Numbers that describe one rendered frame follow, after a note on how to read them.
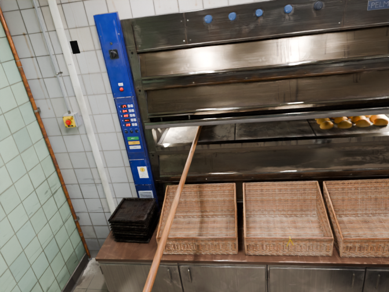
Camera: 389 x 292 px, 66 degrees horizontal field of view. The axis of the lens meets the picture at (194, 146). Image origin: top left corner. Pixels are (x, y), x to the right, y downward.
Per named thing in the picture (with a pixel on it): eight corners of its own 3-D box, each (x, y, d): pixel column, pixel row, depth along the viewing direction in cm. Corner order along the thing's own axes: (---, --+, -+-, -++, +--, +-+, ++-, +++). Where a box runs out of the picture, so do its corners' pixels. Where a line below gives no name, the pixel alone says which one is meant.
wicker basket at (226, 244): (171, 211, 253) (165, 184, 241) (238, 210, 244) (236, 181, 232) (158, 255, 210) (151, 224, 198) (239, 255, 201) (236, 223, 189)
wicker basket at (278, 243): (243, 210, 243) (241, 181, 231) (316, 209, 233) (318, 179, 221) (243, 256, 200) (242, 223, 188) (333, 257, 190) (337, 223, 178)
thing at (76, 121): (69, 124, 232) (66, 112, 228) (81, 124, 231) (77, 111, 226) (65, 128, 226) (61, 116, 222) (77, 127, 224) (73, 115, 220)
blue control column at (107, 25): (186, 161, 454) (162, 7, 362) (196, 161, 451) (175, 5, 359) (153, 261, 282) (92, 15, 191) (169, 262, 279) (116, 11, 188)
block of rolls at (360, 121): (304, 104, 275) (305, 98, 273) (360, 101, 267) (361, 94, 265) (320, 130, 221) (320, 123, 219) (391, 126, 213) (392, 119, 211)
